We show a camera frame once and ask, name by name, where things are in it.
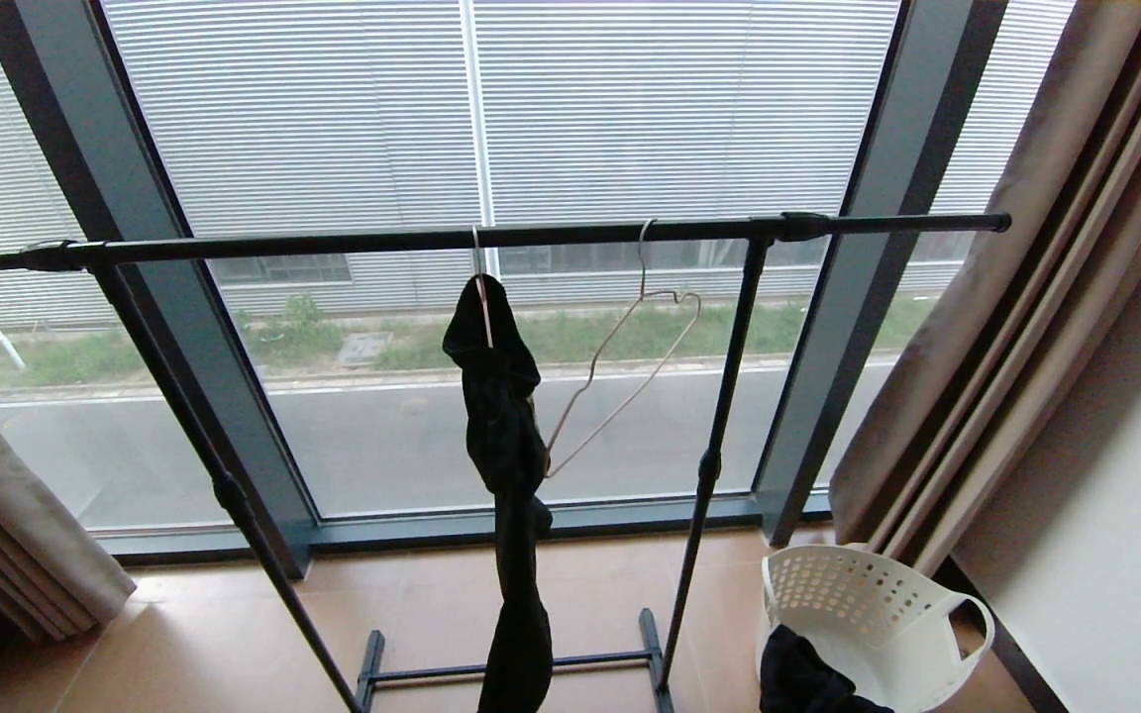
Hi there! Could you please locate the white laundry basket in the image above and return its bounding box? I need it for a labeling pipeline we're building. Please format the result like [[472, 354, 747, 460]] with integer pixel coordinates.
[[759, 543, 996, 713]]

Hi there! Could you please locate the black clothes rack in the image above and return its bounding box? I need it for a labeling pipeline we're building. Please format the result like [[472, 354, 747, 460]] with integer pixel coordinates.
[[0, 211, 1013, 713]]

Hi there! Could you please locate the pink clothes hanger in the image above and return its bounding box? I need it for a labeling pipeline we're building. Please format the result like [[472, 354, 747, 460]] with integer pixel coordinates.
[[543, 218, 703, 480], [470, 225, 495, 351]]

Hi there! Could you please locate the window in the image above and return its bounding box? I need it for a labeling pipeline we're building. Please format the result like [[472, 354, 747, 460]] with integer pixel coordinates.
[[0, 0, 1079, 577]]

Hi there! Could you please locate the black garment with white cord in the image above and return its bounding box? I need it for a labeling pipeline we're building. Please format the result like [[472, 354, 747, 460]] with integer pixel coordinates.
[[442, 274, 558, 713]]

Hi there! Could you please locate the brown curtain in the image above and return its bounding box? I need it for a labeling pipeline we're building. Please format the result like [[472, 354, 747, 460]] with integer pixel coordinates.
[[0, 361, 139, 646], [828, 0, 1141, 581]]

